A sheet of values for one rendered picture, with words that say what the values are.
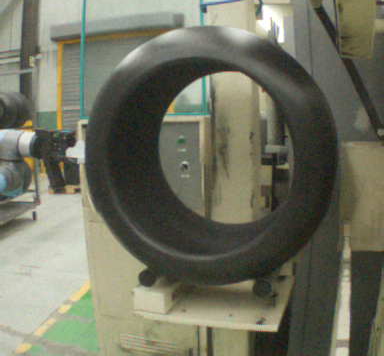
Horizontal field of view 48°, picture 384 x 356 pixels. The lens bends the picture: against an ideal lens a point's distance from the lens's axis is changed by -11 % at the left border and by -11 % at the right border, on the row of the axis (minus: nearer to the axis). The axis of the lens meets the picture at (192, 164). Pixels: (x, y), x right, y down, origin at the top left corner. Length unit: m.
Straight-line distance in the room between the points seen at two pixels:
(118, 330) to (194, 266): 1.17
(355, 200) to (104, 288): 1.22
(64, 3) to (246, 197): 10.45
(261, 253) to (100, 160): 0.41
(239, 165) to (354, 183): 0.35
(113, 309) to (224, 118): 1.09
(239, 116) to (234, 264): 0.51
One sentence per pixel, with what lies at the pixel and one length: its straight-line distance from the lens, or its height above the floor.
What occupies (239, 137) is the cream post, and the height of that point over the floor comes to 1.21.
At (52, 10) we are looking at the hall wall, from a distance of 11.71.
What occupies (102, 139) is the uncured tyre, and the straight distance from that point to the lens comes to 1.07.
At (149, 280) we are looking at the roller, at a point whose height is 0.90.
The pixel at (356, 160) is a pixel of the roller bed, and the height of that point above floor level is 1.16.
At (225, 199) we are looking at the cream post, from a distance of 1.41.
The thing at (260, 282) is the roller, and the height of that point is 0.92.
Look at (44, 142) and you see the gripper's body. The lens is 1.31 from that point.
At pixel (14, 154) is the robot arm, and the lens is 1.37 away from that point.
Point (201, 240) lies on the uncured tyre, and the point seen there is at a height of 0.94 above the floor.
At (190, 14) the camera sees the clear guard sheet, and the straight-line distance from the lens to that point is 1.85.
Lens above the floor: 1.30
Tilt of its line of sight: 7 degrees down
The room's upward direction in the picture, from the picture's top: 1 degrees counter-clockwise
